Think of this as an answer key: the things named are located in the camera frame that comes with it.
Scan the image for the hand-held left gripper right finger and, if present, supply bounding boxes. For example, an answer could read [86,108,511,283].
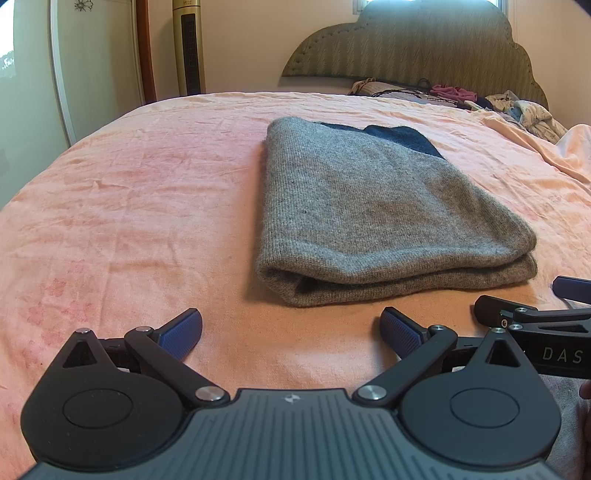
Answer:
[353,307,525,409]

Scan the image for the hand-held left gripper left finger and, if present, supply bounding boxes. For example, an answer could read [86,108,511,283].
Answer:
[62,308,232,409]

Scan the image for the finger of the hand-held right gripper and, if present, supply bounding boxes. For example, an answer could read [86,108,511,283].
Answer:
[475,295,591,330]
[553,276,591,305]

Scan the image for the grey sweater with navy sleeves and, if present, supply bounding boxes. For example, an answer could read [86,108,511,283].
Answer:
[256,117,539,308]

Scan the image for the person's right hand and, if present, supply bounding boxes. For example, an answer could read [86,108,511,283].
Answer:
[579,379,591,462]

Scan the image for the pink bed sheet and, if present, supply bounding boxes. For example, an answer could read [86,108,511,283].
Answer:
[0,91,591,480]

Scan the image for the floral cloth pile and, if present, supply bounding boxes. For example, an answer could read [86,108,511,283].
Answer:
[485,90,568,141]

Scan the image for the magenta garment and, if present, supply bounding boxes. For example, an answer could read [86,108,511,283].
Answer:
[429,84,476,106]

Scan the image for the beige knitted cloth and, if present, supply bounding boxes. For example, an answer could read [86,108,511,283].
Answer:
[348,78,416,97]

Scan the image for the olive padded headboard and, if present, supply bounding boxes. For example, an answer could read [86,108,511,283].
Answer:
[281,0,549,109]

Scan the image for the gold tower fan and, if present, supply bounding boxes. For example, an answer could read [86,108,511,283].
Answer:
[172,0,206,97]

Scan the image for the window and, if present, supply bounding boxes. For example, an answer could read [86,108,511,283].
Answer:
[353,0,509,12]

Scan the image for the black cord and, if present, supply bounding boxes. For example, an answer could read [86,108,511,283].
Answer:
[372,78,435,99]

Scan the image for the wooden door frame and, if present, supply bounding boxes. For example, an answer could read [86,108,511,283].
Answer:
[135,0,158,104]

